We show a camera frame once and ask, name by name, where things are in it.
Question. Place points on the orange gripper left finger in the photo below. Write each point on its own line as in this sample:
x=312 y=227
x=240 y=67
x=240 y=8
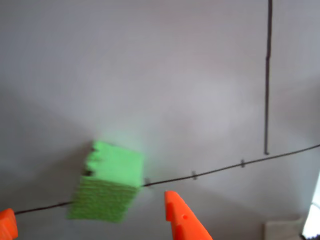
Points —
x=7 y=223

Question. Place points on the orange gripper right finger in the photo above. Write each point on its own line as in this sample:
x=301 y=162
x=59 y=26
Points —
x=183 y=220

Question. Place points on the green foam block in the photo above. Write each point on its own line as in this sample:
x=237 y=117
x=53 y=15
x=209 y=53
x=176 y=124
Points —
x=110 y=182

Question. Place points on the white paper sheet with lines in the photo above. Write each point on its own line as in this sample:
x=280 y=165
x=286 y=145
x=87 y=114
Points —
x=175 y=75

